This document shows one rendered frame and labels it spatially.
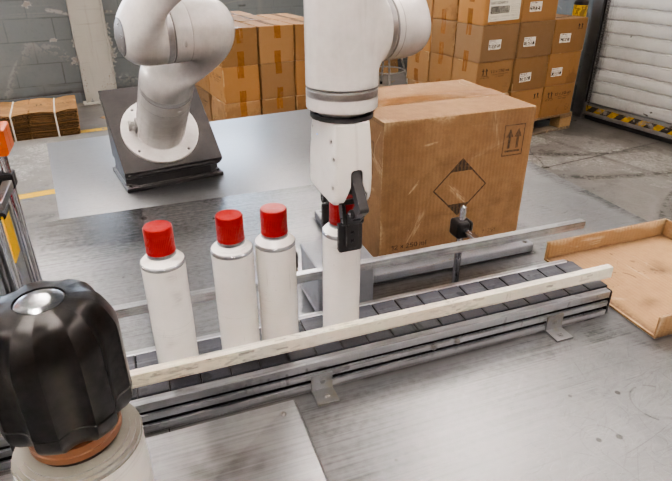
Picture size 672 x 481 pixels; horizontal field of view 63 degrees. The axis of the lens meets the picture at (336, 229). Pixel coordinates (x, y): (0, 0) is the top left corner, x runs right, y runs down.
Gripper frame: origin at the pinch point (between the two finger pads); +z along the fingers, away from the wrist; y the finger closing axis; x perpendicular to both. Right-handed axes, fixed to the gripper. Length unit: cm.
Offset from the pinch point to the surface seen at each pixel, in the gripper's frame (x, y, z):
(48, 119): -88, -427, 91
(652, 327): 48, 11, 21
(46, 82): -96, -538, 84
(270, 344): -11.3, 4.3, 12.8
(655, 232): 75, -12, 20
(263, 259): -10.9, 1.5, 1.8
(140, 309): -26.2, -3.2, 8.7
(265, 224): -10.2, 0.9, -2.6
